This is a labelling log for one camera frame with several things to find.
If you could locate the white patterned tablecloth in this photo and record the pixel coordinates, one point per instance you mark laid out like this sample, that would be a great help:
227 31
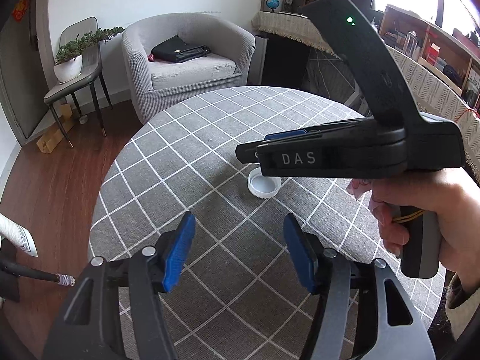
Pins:
19 236

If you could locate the potted green plant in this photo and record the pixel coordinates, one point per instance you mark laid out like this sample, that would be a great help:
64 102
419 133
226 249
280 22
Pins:
73 42

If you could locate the grey checked round tablecloth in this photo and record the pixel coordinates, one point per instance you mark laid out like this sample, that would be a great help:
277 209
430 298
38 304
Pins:
238 296

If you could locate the white plastic lid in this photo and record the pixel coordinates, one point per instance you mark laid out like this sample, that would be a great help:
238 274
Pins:
261 186

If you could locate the red fu door sticker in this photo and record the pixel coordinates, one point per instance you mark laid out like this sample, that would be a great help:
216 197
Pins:
20 10

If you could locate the small blue globe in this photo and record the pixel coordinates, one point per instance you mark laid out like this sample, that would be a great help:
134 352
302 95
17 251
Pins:
272 5

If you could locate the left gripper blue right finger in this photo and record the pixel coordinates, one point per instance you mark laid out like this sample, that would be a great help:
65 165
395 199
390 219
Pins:
387 326

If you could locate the black bag on armchair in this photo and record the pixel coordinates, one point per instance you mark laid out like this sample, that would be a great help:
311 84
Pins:
175 50

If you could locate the cardboard box on floor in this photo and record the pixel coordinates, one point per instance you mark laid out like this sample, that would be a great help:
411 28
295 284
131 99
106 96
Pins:
57 131

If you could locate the grey armchair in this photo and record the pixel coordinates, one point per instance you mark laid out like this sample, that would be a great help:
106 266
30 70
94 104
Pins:
157 86

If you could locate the grey dining chair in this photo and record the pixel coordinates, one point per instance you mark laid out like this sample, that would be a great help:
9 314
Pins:
92 69

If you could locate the person right hand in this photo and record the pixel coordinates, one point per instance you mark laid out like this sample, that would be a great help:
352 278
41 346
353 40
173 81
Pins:
454 197

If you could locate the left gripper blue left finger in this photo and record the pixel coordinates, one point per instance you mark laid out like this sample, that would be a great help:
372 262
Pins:
88 323

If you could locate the wooden shelf box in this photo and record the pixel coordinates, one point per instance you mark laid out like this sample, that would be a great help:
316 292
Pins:
452 60

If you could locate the beige fringed desk cloth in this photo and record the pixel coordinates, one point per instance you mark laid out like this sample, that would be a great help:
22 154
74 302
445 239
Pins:
395 87

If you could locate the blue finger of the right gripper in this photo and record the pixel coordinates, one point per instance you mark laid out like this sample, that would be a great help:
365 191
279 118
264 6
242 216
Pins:
289 134
345 134

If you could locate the black table leg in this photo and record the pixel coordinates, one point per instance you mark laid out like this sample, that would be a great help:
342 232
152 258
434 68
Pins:
16 269

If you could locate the grey door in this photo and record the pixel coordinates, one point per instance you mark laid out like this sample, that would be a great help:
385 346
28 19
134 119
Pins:
23 81

